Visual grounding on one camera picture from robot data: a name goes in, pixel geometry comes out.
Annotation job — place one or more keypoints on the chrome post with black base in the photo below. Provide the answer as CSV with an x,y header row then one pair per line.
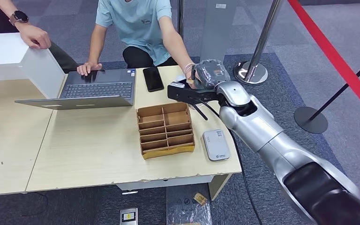
x,y
180,18

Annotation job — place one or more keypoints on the grey laptop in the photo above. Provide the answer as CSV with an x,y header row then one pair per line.
x,y
99,90

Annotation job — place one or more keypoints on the person's right hand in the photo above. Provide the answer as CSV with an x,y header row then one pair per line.
x,y
88,67

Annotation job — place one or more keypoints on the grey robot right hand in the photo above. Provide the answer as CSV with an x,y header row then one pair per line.
x,y
212,73

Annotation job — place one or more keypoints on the black smartphone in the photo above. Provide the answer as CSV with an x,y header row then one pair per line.
x,y
153,79

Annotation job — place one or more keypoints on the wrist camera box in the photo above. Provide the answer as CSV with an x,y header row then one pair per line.
x,y
186,93

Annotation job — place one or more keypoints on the plastic covered floor panel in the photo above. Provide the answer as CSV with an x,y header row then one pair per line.
x,y
186,211

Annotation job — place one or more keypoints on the white box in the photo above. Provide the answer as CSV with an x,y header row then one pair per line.
x,y
6,52

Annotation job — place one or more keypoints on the chrome stanchion post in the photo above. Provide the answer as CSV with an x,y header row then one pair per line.
x,y
265,31

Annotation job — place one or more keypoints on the white card reader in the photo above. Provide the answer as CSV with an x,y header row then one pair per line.
x,y
215,146

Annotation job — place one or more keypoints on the dark wristwatch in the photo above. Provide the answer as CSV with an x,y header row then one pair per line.
x,y
19,17

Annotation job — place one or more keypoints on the white panel label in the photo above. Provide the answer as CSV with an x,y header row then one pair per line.
x,y
220,5

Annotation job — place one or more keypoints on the black remote controller with antennas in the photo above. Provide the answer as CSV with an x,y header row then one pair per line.
x,y
202,115

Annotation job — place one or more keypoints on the red barrier belt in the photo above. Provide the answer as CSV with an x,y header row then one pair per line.
x,y
323,40

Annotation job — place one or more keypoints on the wooden compartment organizer box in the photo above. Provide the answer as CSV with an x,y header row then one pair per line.
x,y
166,130

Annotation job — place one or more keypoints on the small brown floor item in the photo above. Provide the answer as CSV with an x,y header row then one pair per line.
x,y
200,198

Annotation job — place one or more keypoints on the floor socket box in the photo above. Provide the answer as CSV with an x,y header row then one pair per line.
x,y
128,216

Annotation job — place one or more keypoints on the person's left hand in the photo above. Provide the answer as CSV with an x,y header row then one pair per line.
x,y
188,74

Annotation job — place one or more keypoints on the black stanchion post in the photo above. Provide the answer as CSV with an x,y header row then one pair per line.
x,y
310,120

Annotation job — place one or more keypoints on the grey upright panel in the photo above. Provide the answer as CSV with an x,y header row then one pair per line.
x,y
217,31

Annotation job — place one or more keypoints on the person's hand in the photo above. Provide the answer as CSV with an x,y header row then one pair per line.
x,y
34,37

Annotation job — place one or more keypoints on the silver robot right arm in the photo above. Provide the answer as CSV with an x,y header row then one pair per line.
x,y
260,127

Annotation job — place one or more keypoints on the person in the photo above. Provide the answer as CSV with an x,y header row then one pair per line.
x,y
136,28
3,9

